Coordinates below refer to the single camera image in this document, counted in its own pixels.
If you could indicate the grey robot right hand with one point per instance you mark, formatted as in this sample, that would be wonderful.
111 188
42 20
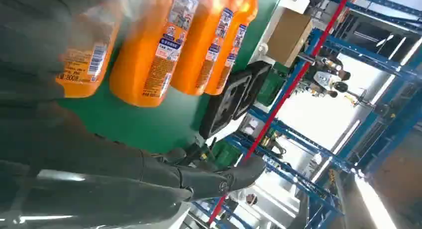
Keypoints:
82 174

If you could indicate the green table mat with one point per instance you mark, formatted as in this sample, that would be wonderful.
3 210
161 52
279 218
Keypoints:
148 128

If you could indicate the green plastic crate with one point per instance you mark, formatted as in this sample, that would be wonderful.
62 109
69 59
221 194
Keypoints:
225 155
270 89

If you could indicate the black foam-lined case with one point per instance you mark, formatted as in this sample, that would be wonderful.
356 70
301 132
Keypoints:
227 102

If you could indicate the small white round object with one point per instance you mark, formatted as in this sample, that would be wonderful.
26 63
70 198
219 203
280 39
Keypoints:
263 48

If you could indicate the red pole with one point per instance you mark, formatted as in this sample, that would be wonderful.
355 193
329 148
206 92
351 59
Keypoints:
288 89

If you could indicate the brown cardboard box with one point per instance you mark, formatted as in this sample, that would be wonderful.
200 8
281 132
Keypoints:
286 36

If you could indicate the person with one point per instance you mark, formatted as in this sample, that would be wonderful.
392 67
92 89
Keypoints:
324 80
329 66

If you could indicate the blue steel rack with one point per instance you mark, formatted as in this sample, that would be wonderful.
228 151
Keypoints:
362 55

